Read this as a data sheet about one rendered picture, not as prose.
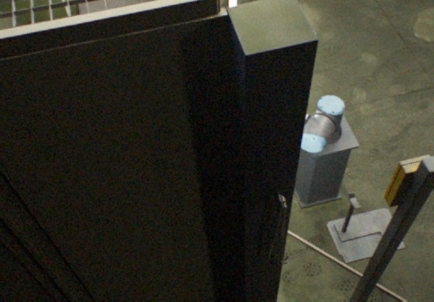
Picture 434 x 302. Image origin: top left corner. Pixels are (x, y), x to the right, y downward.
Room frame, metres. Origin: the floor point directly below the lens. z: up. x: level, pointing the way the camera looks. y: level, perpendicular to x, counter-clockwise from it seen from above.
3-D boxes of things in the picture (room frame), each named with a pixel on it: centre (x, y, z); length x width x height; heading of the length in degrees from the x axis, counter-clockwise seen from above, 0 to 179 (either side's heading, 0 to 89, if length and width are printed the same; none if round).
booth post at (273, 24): (0.94, -0.15, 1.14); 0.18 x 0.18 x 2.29; 11
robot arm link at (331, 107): (1.78, -0.65, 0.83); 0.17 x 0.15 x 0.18; 145
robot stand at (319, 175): (1.79, -0.66, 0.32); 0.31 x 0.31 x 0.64; 11
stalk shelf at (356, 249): (1.04, -0.70, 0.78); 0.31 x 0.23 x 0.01; 101
